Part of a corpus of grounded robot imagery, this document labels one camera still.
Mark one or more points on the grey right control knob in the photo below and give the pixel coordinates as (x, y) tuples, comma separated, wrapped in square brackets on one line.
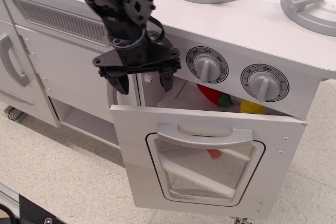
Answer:
[(264, 83)]

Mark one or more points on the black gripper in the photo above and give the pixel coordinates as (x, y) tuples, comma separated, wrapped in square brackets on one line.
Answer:
[(138, 56)]

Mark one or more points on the grey oven door handle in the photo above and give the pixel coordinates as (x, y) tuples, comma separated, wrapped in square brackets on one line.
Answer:
[(171, 134)]

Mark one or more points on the grey control knob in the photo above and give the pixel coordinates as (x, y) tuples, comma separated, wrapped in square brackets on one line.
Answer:
[(264, 83), (153, 35), (207, 64)]

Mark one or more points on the aluminium frame rail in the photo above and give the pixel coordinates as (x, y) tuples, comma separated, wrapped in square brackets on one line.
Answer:
[(15, 114)]

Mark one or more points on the white toy oven door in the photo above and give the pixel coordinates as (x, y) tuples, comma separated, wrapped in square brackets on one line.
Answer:
[(237, 182)]

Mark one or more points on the red toy pepper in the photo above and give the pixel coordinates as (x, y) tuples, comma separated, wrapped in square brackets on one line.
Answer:
[(217, 97)]

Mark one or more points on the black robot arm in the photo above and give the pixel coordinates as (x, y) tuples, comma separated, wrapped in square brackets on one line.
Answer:
[(125, 19)]

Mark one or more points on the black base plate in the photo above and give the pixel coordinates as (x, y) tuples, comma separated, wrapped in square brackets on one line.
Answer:
[(25, 211)]

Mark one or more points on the grey left control knob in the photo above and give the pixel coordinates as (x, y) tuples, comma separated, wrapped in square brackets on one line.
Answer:
[(153, 35)]

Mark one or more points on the yellow toy in oven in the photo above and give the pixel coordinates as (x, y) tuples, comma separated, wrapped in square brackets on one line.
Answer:
[(251, 108)]

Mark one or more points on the white left cabinet door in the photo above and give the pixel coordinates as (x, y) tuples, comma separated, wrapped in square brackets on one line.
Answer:
[(20, 85)]

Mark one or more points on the white toy kitchen body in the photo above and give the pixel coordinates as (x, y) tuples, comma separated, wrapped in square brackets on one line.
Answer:
[(244, 32)]

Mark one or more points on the grey middle control knob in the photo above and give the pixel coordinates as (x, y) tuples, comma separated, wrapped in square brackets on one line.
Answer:
[(207, 64)]

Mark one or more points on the grey vent grille panel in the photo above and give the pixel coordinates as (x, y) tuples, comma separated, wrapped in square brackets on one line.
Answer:
[(62, 21)]

